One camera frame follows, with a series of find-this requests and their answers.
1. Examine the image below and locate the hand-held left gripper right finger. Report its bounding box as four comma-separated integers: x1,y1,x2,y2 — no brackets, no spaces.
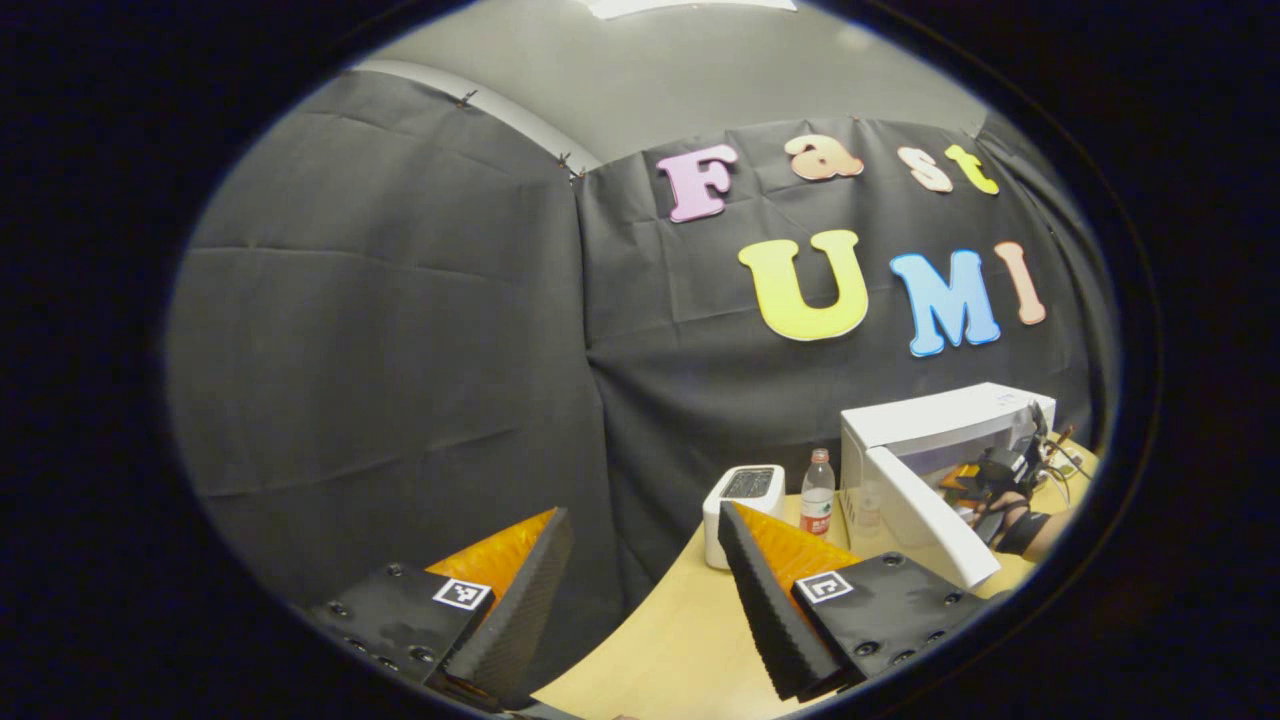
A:
717,500,991,703

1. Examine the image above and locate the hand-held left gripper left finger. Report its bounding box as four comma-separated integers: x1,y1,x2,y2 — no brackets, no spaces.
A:
305,506,576,713

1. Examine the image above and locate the white microwave oven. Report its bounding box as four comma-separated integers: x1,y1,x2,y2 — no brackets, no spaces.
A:
839,382,1058,591

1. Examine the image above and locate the white toaster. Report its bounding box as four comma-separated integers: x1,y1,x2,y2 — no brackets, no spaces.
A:
702,464,787,571

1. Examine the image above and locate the clear water bottle red label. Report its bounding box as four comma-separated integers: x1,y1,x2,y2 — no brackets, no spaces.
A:
799,448,837,538

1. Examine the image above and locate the large ceiling light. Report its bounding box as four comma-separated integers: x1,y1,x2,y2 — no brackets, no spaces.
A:
585,0,799,21

